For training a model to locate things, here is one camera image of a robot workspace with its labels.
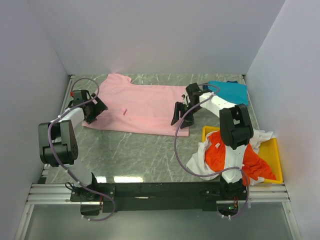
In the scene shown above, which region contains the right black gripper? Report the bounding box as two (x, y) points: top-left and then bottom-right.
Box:
(170, 101), (201, 130)

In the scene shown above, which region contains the pink t shirt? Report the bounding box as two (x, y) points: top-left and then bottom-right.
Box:
(82, 73), (185, 136)

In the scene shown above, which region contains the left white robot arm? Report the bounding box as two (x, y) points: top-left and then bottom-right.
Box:
(38, 90), (108, 201)

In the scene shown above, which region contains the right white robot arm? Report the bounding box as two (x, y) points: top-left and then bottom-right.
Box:
(170, 83), (254, 200)

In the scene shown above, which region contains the folded teal t shirt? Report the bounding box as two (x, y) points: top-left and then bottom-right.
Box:
(216, 83), (249, 106)

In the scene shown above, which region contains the white t shirt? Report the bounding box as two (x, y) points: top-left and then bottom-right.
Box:
(185, 129), (277, 187)

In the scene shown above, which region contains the yellow plastic bin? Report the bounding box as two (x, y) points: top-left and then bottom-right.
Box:
(198, 126), (283, 186)

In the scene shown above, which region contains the orange t shirt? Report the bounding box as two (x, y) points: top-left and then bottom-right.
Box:
(204, 129), (277, 185)

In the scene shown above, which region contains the black base beam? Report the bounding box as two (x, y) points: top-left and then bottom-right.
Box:
(70, 180), (247, 216)

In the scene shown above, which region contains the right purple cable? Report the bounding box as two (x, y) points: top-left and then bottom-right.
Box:
(173, 83), (252, 219)

